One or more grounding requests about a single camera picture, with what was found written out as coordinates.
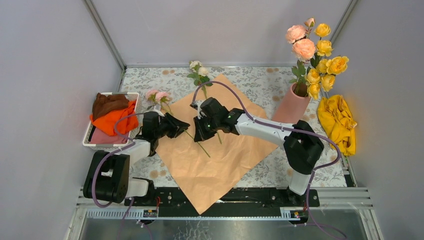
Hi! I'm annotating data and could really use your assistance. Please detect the peach rose stem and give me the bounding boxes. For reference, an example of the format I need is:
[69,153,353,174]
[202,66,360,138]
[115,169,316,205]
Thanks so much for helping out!
[285,17,316,97]

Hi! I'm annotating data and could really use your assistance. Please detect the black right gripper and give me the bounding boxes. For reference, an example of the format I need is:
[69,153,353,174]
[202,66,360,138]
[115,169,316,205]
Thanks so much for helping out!
[193,114,220,143]

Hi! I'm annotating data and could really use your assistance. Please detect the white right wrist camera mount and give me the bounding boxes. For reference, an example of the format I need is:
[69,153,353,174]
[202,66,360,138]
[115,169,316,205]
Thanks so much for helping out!
[190,100,204,119]

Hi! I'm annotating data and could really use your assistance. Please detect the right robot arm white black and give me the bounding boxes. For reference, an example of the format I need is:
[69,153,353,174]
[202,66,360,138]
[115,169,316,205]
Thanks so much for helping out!
[190,97,324,206]

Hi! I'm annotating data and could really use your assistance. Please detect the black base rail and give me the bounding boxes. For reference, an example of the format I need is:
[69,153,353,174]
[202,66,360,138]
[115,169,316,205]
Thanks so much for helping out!
[124,187,320,218]

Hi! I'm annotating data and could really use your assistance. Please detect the yellow cloth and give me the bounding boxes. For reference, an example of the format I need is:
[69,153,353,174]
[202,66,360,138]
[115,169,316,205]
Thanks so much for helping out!
[317,95,358,156]

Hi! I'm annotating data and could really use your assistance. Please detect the green peach wrapping paper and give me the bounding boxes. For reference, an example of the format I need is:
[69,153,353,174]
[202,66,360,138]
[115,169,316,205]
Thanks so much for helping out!
[156,83,278,215]

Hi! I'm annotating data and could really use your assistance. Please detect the brown cloth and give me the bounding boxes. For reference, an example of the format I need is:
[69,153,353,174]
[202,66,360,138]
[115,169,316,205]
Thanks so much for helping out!
[92,93,129,121]

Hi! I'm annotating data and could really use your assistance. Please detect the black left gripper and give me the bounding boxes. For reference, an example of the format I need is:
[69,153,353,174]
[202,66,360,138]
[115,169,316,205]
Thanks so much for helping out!
[154,112,191,140]

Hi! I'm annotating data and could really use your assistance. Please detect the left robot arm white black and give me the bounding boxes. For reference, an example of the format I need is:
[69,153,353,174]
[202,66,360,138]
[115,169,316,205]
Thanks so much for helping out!
[82,110,190,208]

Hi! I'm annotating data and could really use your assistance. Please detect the orange cloth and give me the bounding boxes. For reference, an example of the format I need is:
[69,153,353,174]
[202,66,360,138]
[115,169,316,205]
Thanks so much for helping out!
[89,100,139,136]

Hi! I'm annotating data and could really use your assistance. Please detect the yellow rose stem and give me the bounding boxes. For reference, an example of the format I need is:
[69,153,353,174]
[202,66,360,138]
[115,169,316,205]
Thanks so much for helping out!
[304,18,350,100]

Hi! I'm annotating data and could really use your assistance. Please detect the pink rose stem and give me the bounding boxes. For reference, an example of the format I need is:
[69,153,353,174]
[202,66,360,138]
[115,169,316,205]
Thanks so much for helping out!
[143,90,193,156]

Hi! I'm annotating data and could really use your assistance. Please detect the pink cylindrical vase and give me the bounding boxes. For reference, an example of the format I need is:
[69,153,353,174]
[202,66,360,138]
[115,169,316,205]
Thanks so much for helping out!
[271,83,311,124]

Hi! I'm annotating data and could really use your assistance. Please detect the pink cloth in basket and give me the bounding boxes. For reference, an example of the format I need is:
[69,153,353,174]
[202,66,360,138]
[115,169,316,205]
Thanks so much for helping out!
[88,128,127,144]

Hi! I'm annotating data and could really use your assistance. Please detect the white rose stem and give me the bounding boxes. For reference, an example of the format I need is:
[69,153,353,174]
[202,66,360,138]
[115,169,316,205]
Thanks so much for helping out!
[186,60,223,145]

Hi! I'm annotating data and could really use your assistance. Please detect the floral patterned table mat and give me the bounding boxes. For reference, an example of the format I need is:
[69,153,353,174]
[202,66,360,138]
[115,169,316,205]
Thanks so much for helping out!
[120,67,348,188]

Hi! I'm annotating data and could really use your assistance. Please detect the white plastic basket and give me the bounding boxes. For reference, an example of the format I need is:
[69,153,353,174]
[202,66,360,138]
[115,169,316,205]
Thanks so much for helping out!
[82,92,141,150]

